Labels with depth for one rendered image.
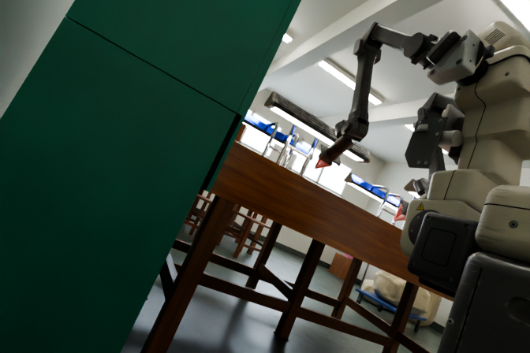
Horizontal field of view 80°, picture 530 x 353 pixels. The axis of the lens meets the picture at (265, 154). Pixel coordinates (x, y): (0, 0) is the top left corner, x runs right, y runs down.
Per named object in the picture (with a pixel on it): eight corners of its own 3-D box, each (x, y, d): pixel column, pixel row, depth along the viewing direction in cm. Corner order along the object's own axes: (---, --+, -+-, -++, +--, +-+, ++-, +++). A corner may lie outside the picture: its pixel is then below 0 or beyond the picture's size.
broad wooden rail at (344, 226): (517, 331, 163) (527, 296, 166) (207, 191, 100) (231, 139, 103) (493, 319, 174) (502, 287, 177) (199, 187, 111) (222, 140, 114)
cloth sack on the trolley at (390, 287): (434, 324, 388) (444, 293, 394) (393, 307, 361) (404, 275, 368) (398, 303, 439) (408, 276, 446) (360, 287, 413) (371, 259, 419)
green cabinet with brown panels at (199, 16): (246, 118, 101) (354, -108, 116) (64, 14, 81) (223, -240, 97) (183, 136, 226) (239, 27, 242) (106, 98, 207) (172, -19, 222)
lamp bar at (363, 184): (408, 214, 247) (411, 206, 248) (349, 181, 225) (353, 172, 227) (400, 212, 254) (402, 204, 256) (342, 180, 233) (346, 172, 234)
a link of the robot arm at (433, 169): (424, 104, 145) (443, 110, 148) (415, 110, 150) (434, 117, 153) (435, 191, 126) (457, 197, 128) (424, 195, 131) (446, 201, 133)
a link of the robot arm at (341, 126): (349, 124, 115) (368, 132, 117) (345, 105, 123) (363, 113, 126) (331, 146, 123) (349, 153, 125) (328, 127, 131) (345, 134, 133)
